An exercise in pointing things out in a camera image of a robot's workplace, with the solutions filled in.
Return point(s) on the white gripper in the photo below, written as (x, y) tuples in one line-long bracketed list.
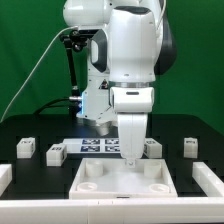
[(132, 106)]

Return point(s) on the white square tabletop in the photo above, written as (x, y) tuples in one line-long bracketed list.
[(105, 178)]

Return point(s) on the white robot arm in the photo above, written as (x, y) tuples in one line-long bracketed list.
[(128, 43)]

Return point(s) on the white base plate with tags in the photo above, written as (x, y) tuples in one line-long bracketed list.
[(92, 145)]

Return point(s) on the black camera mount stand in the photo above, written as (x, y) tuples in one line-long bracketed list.
[(72, 66)]

